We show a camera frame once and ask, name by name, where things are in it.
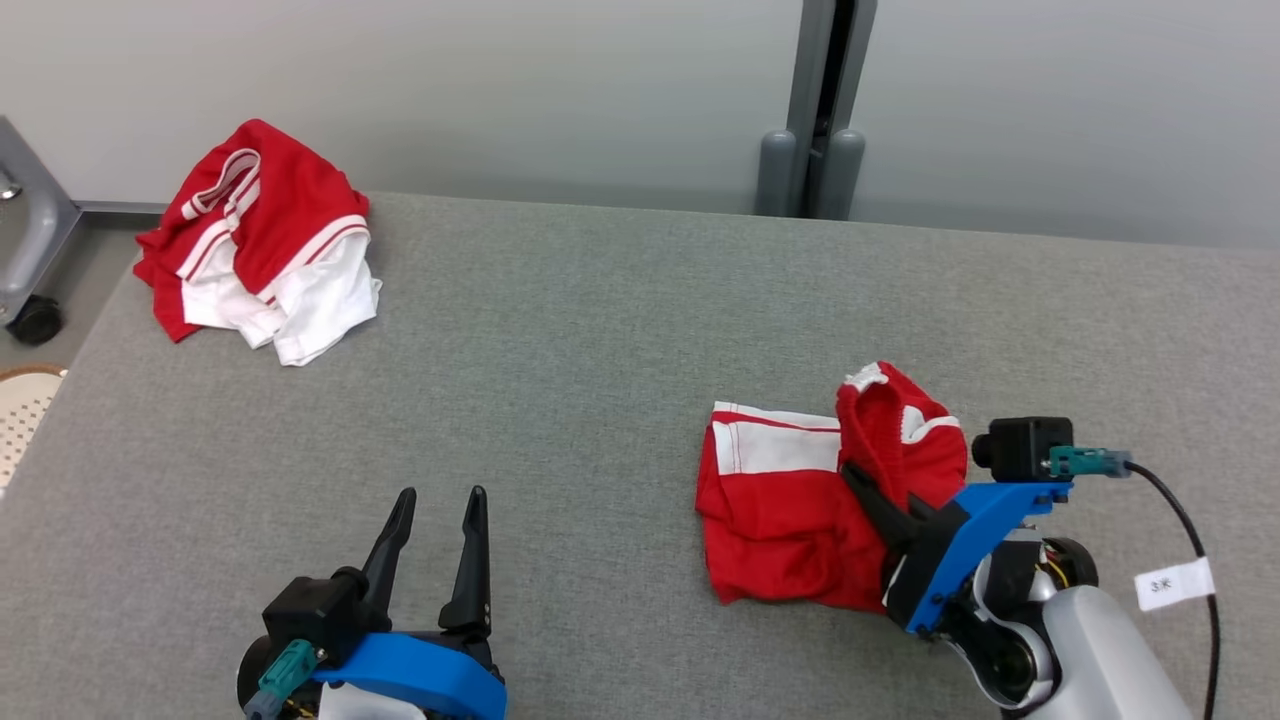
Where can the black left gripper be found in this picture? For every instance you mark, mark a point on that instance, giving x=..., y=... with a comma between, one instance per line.
x=252, y=675

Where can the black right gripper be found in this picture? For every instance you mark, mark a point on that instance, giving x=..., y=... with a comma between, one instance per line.
x=915, y=580

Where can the red white jersey garment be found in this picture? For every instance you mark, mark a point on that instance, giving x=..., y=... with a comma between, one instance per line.
x=780, y=520

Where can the crumpled red white garment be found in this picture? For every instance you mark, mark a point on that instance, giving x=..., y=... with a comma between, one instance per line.
x=280, y=200

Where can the white perforated laundry basket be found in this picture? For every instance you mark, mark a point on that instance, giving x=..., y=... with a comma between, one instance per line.
x=20, y=420

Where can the black caster wheel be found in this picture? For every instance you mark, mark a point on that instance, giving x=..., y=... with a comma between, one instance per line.
x=35, y=322

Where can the blue right camera bracket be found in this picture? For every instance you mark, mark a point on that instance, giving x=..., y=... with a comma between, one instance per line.
x=975, y=540

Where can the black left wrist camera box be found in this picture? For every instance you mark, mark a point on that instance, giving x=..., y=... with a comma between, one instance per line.
x=305, y=615

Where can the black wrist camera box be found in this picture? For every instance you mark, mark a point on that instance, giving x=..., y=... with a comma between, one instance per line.
x=1025, y=448
x=305, y=615

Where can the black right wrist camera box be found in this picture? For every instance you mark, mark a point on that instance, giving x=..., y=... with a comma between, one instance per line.
x=1025, y=448

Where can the grey cylinder post bumper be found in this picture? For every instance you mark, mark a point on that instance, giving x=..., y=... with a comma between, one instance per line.
x=843, y=175
x=776, y=175

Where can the grey metal partition post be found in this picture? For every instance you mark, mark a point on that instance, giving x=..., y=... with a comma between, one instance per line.
x=805, y=80

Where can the grey metal cart frame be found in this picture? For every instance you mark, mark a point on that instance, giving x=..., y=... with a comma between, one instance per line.
x=45, y=215

